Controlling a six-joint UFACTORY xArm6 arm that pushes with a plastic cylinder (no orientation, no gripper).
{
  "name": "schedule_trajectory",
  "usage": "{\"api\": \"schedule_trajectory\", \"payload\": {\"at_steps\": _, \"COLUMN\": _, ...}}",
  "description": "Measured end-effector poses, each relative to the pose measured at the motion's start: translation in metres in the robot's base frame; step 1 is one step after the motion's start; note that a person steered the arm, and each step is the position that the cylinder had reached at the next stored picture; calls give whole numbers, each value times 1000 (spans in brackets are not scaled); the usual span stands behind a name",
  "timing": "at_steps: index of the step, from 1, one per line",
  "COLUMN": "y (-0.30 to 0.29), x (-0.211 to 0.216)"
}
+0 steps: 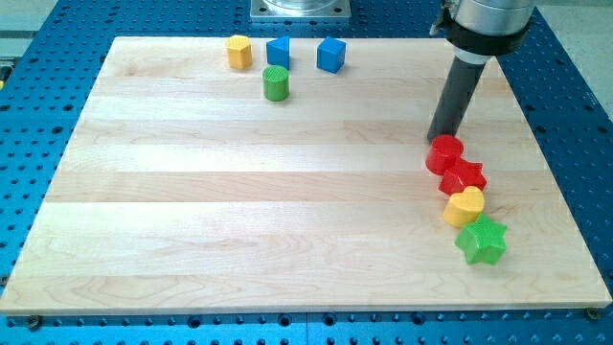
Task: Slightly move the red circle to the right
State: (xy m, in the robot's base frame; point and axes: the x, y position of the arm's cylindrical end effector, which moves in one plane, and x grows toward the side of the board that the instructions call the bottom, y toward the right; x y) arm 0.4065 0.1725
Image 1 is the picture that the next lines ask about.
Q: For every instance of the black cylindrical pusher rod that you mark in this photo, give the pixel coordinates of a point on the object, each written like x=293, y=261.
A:
x=458, y=90

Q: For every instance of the red cylinder block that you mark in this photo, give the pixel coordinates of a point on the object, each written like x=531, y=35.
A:
x=444, y=150

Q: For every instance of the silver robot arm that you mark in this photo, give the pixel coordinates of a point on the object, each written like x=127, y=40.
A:
x=478, y=30

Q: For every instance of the red star block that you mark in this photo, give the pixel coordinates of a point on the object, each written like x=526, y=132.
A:
x=462, y=174

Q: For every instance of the yellow heart block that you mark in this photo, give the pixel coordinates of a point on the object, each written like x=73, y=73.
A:
x=465, y=207

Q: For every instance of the blue cube block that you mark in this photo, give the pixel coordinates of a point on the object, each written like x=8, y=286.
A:
x=331, y=55

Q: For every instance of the green star block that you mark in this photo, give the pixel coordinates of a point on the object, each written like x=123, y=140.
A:
x=482, y=241

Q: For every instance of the blue triangle block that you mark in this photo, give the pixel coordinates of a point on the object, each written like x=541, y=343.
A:
x=278, y=52

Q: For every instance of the green cylinder block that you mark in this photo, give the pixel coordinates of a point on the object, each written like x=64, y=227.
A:
x=275, y=80

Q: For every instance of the yellow hexagon block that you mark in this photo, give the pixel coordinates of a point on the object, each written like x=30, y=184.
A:
x=239, y=52

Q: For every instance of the light wooden board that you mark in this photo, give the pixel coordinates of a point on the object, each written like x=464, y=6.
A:
x=184, y=190

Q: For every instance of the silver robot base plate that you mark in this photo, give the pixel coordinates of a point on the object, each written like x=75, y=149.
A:
x=273, y=9

